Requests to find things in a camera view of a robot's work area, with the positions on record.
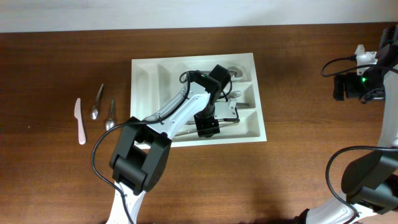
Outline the steel table knife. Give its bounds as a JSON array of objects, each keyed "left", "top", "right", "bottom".
[
  {"left": 175, "top": 123, "right": 239, "bottom": 137},
  {"left": 185, "top": 118, "right": 240, "bottom": 125}
]

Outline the steel fork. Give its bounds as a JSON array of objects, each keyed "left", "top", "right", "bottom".
[
  {"left": 226, "top": 90, "right": 243, "bottom": 99},
  {"left": 236, "top": 103, "right": 251, "bottom": 110}
]

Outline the large steel spoon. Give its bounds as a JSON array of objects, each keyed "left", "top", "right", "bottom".
[{"left": 228, "top": 67, "right": 243, "bottom": 78}]

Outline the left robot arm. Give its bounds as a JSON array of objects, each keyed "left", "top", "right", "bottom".
[{"left": 108, "top": 65, "right": 231, "bottom": 223}]

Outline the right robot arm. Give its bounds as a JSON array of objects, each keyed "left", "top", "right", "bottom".
[{"left": 293, "top": 26, "right": 397, "bottom": 224}]

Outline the white plastic cutlery tray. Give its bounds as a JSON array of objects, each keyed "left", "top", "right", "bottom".
[{"left": 130, "top": 53, "right": 267, "bottom": 147}]

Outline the small steel teaspoon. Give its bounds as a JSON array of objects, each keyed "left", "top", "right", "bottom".
[
  {"left": 90, "top": 83, "right": 104, "bottom": 120},
  {"left": 105, "top": 100, "right": 115, "bottom": 131}
]

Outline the pink plastic knife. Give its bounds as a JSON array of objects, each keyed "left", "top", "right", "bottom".
[{"left": 74, "top": 98, "right": 86, "bottom": 145}]

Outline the left black cable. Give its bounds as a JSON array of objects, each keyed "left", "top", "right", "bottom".
[{"left": 90, "top": 70, "right": 224, "bottom": 224}]

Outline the black cable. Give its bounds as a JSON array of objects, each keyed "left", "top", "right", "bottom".
[
  {"left": 320, "top": 54, "right": 398, "bottom": 224},
  {"left": 90, "top": 70, "right": 224, "bottom": 224}
]

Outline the right black cable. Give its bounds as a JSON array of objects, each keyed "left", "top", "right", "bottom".
[{"left": 320, "top": 54, "right": 398, "bottom": 224}]

